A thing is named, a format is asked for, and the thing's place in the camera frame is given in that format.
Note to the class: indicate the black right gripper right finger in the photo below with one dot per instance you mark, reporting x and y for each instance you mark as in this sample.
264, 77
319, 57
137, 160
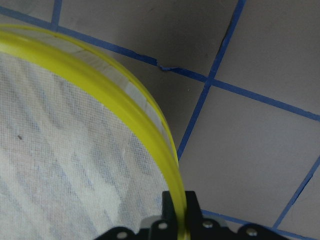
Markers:
194, 216

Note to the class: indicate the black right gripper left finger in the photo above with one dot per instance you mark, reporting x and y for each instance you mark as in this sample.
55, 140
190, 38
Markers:
166, 226

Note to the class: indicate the yellow steamer basket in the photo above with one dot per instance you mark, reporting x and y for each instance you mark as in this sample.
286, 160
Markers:
84, 147

